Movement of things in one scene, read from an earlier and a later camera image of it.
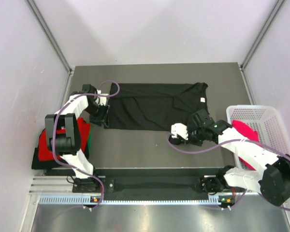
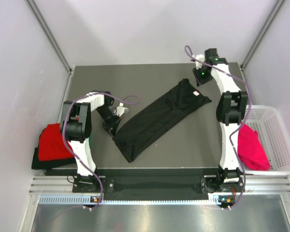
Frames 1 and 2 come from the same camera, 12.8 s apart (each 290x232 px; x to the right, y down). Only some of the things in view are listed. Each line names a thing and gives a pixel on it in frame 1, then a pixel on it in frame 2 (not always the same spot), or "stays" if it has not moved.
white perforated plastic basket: [267, 121] stays
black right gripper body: [195, 137] to [202, 76]
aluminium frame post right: [273, 12] stays
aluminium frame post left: [49, 34] stays
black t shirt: [155, 107] to [186, 97]
